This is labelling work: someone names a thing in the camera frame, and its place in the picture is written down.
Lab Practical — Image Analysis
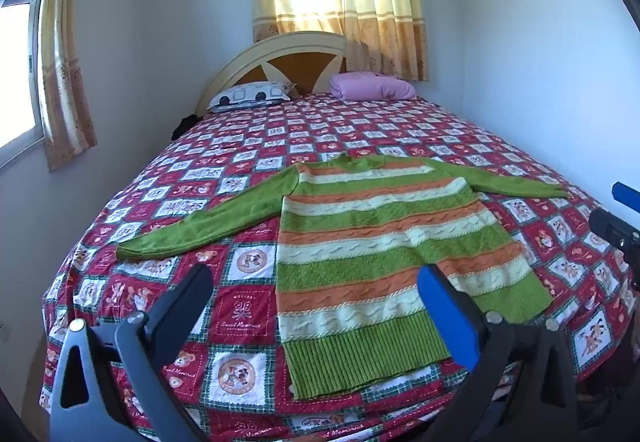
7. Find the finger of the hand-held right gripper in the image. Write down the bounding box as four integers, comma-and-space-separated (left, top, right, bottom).
612, 181, 640, 213
588, 208, 640, 251

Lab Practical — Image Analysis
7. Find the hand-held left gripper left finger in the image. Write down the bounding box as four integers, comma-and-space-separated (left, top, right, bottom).
49, 264, 215, 442

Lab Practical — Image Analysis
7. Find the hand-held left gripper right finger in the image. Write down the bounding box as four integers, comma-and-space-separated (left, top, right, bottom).
417, 265, 578, 442

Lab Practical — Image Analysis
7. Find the green orange striped knit sweater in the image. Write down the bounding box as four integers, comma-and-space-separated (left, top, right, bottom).
116, 154, 570, 401

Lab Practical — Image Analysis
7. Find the red printed bed cover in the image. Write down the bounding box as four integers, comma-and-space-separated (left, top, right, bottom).
39, 91, 637, 442

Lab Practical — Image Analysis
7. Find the dark cloth beside bed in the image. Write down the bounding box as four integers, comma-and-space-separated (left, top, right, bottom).
172, 112, 202, 140

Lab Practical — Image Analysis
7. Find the white patterned pillow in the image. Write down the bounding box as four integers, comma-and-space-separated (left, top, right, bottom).
207, 80, 293, 114

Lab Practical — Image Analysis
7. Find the pink pillow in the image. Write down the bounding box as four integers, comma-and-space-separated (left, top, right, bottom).
329, 71, 418, 102

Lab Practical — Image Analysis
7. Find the cream wooden headboard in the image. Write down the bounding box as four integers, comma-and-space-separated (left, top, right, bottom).
194, 31, 349, 117

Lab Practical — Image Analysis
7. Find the narrow yellow patterned curtain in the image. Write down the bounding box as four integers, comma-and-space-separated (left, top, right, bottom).
38, 0, 99, 172

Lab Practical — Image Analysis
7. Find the window with metal frame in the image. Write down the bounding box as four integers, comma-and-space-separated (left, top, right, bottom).
0, 0, 54, 168

